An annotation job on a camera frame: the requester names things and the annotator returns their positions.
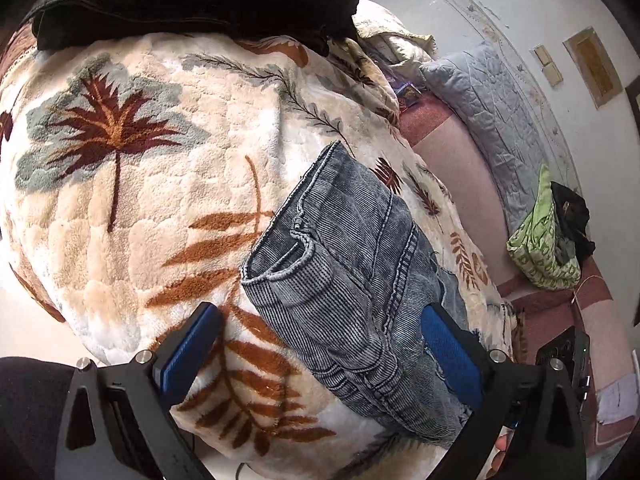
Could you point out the black electronic device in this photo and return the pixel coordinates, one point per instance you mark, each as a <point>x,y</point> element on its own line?
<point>572,348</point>

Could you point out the cream pillow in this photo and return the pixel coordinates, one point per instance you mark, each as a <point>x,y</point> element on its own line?
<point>387,35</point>

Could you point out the green white patterned quilt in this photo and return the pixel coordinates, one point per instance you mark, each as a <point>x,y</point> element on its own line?
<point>532,246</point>

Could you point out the grey quilted blanket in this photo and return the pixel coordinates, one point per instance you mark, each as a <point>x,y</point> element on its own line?
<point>480,89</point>

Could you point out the cream leaf pattern fleece blanket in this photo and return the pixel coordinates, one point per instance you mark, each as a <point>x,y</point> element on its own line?
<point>138,174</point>

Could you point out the grey washed denim pants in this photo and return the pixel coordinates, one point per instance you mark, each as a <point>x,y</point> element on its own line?
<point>342,275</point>

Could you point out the purple printed packet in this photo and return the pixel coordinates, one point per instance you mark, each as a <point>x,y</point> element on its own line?
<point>407,94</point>

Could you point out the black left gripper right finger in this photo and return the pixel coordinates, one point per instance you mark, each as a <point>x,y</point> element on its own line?
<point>480,379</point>

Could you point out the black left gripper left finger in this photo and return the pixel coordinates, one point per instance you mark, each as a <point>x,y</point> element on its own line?
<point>178,360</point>

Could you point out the black garment pile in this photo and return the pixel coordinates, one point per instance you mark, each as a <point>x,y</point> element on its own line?
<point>60,24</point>

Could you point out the beige wall switch plate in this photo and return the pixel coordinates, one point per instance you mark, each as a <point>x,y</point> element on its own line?
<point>548,66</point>

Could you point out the gold framed wall picture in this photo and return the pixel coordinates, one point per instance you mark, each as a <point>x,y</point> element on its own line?
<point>596,67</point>

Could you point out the person's right hand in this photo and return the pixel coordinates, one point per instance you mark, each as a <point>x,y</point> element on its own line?
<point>501,446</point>

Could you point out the black clothes on green quilt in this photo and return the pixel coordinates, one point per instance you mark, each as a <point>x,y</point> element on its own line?
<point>573,216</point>

